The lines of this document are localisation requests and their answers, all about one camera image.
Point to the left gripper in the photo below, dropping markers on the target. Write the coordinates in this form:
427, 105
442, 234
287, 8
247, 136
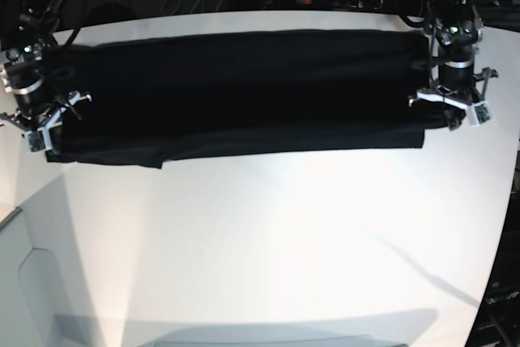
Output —
454, 84

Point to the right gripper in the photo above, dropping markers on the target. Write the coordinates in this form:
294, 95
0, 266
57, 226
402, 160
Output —
41, 103

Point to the black T-shirt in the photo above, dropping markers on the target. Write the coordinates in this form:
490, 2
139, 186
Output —
222, 95

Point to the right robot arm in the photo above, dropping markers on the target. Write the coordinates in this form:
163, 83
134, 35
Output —
24, 68

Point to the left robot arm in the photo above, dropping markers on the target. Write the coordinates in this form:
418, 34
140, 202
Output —
455, 30

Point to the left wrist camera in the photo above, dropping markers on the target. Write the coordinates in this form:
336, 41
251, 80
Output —
479, 113

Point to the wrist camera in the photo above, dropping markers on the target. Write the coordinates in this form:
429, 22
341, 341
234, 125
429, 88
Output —
40, 140
479, 113

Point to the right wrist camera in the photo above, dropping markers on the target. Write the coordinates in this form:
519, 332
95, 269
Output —
40, 140

